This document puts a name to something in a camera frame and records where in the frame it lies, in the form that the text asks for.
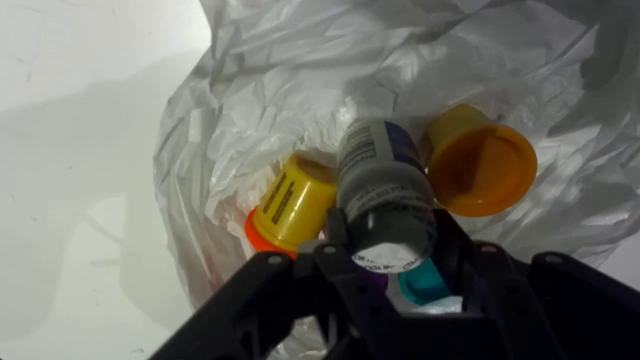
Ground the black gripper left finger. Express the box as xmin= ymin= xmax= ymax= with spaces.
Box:
xmin=148 ymin=206 xmax=381 ymax=360

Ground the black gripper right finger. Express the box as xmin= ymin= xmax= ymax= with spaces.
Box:
xmin=430 ymin=206 xmax=640 ymax=360

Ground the yellow tub with orange lid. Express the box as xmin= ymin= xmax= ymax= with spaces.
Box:
xmin=422 ymin=101 xmax=539 ymax=219

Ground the grey bottle with white cap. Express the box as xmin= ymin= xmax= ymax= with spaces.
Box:
xmin=334 ymin=116 xmax=440 ymax=275

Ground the white plastic bag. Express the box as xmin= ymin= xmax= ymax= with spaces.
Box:
xmin=150 ymin=0 xmax=640 ymax=360

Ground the yellow tub with red lid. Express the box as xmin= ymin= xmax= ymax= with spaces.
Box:
xmin=241 ymin=150 xmax=339 ymax=260

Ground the tub with teal lid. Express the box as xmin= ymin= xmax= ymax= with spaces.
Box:
xmin=393 ymin=255 xmax=452 ymax=308

